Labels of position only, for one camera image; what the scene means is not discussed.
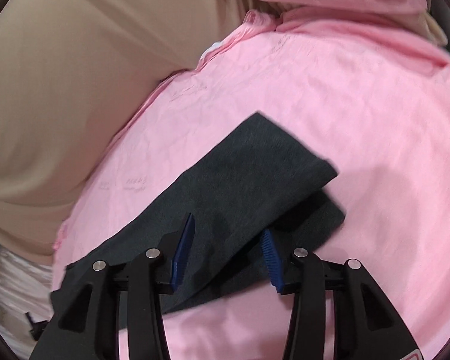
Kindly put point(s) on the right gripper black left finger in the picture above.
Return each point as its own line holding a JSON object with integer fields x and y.
{"x": 86, "y": 325}

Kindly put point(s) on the pink bed sheet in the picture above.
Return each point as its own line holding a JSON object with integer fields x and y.
{"x": 372, "y": 100}

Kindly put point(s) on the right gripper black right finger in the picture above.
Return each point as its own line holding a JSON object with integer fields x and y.
{"x": 366, "y": 325}

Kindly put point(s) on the dark grey pants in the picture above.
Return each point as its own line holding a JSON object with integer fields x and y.
{"x": 257, "y": 178}

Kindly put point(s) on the beige headboard cover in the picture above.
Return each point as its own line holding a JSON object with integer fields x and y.
{"x": 72, "y": 73}

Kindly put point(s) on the white satin curtain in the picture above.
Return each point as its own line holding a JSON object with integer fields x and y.
{"x": 24, "y": 289}

